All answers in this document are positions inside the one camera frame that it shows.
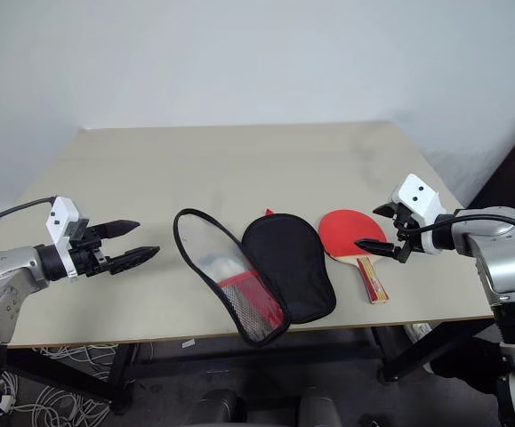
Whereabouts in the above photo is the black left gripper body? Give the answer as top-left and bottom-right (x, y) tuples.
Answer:
(69, 224), (113, 278)

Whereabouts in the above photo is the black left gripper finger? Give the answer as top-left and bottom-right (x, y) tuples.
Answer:
(108, 246), (160, 275)
(90, 219), (141, 242)

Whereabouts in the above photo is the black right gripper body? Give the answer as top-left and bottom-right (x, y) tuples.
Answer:
(391, 202), (424, 264)

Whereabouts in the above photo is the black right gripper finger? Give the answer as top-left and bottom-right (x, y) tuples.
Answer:
(373, 201), (401, 219)
(354, 238), (398, 259)

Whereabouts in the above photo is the red table tennis paddle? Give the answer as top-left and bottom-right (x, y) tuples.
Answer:
(318, 208), (392, 306)

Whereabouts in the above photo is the black paddle case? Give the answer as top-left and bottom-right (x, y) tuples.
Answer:
(172, 206), (338, 349)

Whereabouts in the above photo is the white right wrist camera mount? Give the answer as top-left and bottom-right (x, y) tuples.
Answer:
(389, 173), (448, 255)

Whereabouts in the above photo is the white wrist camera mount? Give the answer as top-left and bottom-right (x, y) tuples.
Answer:
(44, 197), (90, 279)
(389, 173), (448, 255)

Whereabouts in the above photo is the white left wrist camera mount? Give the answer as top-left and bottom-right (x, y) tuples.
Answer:
(44, 197), (90, 279)

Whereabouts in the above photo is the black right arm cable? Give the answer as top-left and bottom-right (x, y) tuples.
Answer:
(401, 211), (515, 246)

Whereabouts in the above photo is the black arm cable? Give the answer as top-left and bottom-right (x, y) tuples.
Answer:
(401, 211), (515, 246)
(0, 197), (59, 239)

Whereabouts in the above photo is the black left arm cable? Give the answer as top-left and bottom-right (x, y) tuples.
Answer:
(0, 197), (59, 239)

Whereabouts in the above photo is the black metal table frame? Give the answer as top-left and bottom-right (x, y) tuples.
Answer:
(6, 318), (499, 411)

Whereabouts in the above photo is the white cable tangle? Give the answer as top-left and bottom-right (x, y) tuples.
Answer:
(0, 342), (118, 427)

